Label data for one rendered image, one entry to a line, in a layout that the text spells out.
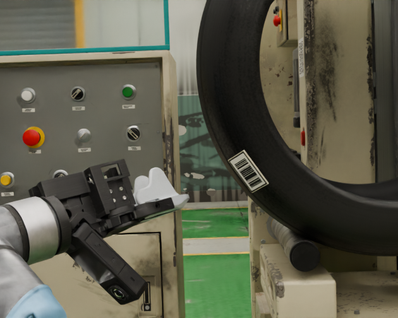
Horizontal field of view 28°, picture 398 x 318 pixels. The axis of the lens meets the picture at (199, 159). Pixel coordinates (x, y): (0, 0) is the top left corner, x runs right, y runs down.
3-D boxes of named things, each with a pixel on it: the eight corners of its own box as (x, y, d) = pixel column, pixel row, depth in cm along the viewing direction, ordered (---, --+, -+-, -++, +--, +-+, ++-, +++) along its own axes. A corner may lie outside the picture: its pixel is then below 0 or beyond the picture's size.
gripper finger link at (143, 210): (177, 193, 100) (120, 209, 94) (181, 204, 100) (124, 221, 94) (157, 203, 103) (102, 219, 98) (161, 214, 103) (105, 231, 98)
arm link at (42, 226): (36, 259, 87) (8, 274, 93) (72, 248, 90) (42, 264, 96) (15, 195, 88) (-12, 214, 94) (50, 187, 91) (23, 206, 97)
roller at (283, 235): (295, 235, 150) (272, 238, 151) (292, 211, 150) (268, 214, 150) (322, 270, 116) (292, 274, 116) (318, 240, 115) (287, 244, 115)
